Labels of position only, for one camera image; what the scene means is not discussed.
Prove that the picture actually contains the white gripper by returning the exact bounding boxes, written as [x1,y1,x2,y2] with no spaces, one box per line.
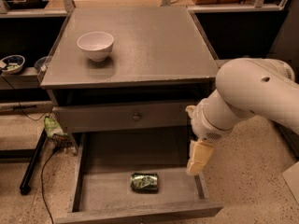
[185,99,232,175]

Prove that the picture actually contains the green soda can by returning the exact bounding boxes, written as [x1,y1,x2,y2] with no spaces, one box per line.
[130,173,159,191]

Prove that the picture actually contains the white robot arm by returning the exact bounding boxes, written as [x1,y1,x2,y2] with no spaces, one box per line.
[186,58,299,175]

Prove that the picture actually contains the round metal drawer knob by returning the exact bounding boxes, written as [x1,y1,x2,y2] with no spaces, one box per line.
[133,113,141,121]

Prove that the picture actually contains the open grey middle drawer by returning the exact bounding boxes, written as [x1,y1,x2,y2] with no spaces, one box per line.
[55,127,222,224]

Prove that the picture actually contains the grey wooden drawer cabinet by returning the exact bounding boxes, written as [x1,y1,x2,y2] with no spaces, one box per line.
[40,5,220,154]

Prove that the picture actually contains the closed grey top drawer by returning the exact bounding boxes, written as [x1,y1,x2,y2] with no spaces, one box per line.
[53,100,190,133]

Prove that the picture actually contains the white ceramic bowl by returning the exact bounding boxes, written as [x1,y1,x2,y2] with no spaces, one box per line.
[77,32,114,62]

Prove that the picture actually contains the green snack bag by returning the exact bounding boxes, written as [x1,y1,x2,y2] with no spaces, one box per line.
[44,116,68,141]

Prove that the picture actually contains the black metal leg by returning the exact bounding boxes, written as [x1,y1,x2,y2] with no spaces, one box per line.
[20,130,47,195]

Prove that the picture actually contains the clear plastic cup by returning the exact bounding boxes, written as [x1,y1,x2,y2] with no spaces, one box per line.
[34,56,52,73]

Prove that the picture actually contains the grey left low shelf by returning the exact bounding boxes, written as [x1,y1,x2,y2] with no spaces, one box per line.
[0,67,39,91]

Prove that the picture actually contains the blue patterned small bowl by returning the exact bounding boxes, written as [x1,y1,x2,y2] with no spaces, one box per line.
[0,55,25,75]

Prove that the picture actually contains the black floor cable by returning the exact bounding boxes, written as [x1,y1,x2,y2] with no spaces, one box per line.
[40,147,60,224]

